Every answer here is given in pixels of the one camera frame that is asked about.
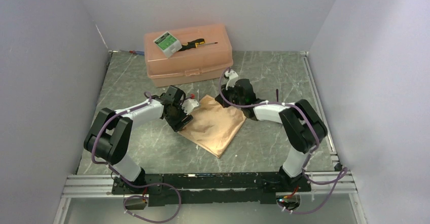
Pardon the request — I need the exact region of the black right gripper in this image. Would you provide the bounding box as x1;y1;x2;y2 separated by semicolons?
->
214;83;244;109

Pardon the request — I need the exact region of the peach plastic storage box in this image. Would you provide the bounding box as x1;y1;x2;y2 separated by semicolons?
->
144;24;233;87

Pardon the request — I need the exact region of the red blue pen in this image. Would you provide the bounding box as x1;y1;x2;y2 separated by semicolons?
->
120;50;145;56

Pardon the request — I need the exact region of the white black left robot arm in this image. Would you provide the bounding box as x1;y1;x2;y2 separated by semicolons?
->
84;86;200;194

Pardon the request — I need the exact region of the peach satin napkin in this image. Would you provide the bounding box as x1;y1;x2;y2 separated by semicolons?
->
179;95;245;158

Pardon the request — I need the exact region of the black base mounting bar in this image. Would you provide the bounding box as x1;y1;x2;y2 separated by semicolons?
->
112;172;311;207

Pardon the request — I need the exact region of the yellow black screwdriver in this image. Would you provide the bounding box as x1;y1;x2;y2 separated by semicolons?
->
179;38;218;52

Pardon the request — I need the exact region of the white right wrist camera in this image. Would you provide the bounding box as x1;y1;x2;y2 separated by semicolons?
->
224;68;239;90

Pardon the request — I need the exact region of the aluminium frame rail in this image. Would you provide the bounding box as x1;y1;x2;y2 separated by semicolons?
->
54;51;367;223

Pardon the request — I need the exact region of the green white small box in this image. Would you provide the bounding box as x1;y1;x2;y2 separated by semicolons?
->
153;31;182;58

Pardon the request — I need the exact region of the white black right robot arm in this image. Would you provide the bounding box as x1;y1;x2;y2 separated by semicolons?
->
216;79;328;191

